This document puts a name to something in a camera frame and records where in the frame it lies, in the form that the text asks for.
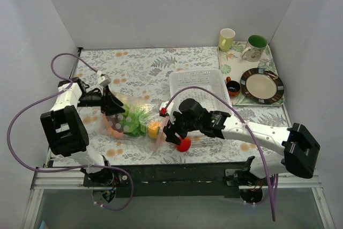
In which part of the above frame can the purple cable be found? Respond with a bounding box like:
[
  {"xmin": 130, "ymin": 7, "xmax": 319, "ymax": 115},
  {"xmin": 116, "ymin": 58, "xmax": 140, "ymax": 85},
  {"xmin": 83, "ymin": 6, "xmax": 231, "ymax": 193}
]
[
  {"xmin": 164, "ymin": 86, "xmax": 279, "ymax": 222},
  {"xmin": 6, "ymin": 53, "xmax": 135, "ymax": 211}
]

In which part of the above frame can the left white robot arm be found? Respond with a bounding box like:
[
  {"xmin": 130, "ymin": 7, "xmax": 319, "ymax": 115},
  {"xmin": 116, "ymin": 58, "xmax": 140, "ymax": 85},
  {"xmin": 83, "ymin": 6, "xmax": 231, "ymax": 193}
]
[{"xmin": 40, "ymin": 74, "xmax": 125, "ymax": 186}]

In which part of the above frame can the green interior floral mug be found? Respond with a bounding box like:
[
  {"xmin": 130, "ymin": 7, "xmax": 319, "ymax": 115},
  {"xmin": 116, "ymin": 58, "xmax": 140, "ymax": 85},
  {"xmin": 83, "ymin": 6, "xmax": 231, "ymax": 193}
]
[{"xmin": 241, "ymin": 35, "xmax": 267, "ymax": 62}]

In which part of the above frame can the yellow green mug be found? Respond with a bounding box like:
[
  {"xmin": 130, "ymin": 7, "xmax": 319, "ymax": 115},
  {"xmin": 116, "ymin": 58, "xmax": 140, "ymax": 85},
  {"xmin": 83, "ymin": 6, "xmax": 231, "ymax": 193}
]
[{"xmin": 218, "ymin": 28, "xmax": 235, "ymax": 51}]

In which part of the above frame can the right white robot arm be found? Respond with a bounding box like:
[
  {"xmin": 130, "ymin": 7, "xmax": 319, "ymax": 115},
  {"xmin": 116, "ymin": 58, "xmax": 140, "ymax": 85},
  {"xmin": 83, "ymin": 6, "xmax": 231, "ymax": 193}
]
[{"xmin": 160, "ymin": 98, "xmax": 320, "ymax": 185}]

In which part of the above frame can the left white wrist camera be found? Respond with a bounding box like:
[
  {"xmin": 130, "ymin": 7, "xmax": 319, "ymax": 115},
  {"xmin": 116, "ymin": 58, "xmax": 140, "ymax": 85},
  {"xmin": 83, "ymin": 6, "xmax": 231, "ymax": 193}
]
[{"xmin": 96, "ymin": 70, "xmax": 111, "ymax": 88}]

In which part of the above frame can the striped rim ceramic plate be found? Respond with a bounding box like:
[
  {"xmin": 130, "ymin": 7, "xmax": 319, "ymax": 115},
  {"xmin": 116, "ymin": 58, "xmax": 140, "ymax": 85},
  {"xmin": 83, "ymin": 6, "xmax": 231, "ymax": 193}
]
[{"xmin": 239, "ymin": 68, "xmax": 285, "ymax": 105}]

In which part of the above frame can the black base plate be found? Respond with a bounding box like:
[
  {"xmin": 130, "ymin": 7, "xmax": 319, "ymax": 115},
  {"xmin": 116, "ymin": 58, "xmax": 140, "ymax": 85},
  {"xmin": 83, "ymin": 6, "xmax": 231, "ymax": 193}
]
[{"xmin": 83, "ymin": 163, "xmax": 275, "ymax": 200}]

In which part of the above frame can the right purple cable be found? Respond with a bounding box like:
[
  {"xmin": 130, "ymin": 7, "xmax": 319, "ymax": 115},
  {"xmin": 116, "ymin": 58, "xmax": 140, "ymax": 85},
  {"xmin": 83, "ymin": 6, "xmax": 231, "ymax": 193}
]
[{"xmin": 164, "ymin": 86, "xmax": 279, "ymax": 222}]

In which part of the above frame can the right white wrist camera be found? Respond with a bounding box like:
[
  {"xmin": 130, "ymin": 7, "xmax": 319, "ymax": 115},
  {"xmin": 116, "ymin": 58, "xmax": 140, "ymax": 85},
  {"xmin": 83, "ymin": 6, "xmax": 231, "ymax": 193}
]
[{"xmin": 159, "ymin": 101, "xmax": 173, "ymax": 126}]

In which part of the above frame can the aluminium frame rail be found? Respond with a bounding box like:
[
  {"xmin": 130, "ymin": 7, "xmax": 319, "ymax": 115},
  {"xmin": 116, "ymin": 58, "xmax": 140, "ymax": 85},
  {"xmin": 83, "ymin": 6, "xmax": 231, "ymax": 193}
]
[{"xmin": 32, "ymin": 162, "xmax": 322, "ymax": 189}]

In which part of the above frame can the floral serving tray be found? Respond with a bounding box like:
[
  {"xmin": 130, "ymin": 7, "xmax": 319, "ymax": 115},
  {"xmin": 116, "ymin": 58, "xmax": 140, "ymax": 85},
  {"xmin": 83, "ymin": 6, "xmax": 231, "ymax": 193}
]
[{"xmin": 219, "ymin": 41, "xmax": 285, "ymax": 106}]

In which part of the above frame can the white plastic basket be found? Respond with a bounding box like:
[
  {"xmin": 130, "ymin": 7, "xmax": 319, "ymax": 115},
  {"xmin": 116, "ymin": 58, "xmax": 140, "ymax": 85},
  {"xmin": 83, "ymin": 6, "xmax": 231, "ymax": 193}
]
[{"xmin": 169, "ymin": 68, "xmax": 231, "ymax": 113}]

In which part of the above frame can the red fake strawberry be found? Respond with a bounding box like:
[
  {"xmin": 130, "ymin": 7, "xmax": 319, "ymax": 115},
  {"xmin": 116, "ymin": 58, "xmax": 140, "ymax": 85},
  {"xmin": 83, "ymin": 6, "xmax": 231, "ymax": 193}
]
[{"xmin": 176, "ymin": 137, "xmax": 191, "ymax": 152}]

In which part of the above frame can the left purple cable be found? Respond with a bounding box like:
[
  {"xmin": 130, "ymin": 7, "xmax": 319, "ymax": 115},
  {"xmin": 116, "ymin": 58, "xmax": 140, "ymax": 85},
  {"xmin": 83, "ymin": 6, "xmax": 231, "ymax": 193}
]
[{"xmin": 6, "ymin": 53, "xmax": 135, "ymax": 211}]

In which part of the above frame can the clear zip top bag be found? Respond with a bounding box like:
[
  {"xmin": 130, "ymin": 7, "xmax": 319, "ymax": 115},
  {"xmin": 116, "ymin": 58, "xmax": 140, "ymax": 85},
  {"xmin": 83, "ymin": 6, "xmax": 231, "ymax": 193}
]
[{"xmin": 100, "ymin": 92, "xmax": 166, "ymax": 151}]

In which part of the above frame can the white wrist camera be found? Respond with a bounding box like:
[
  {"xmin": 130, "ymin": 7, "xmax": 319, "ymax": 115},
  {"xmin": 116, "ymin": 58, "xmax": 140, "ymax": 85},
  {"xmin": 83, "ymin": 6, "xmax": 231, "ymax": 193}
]
[
  {"xmin": 96, "ymin": 70, "xmax": 111, "ymax": 88},
  {"xmin": 159, "ymin": 101, "xmax": 173, "ymax": 126}
]

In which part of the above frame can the orange fake fruit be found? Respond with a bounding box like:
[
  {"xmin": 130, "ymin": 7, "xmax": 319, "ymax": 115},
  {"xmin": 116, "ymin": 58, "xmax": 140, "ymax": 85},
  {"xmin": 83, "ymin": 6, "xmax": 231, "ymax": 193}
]
[{"xmin": 147, "ymin": 121, "xmax": 162, "ymax": 139}]

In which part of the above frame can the floral table mat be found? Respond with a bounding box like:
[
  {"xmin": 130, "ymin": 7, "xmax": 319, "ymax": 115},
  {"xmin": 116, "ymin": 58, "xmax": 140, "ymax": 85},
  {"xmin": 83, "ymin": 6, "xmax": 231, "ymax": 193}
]
[{"xmin": 74, "ymin": 47, "xmax": 259, "ymax": 166}]

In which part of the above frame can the green fake lettuce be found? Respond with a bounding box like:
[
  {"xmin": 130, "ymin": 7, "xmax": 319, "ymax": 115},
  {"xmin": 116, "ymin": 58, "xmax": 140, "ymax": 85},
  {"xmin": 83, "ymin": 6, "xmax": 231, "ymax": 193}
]
[{"xmin": 121, "ymin": 105, "xmax": 148, "ymax": 137}]

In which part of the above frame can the small brown cup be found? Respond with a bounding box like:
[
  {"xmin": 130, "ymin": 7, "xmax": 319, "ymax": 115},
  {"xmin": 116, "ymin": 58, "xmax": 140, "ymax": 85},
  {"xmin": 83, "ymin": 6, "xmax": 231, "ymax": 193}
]
[{"xmin": 226, "ymin": 77, "xmax": 241, "ymax": 99}]

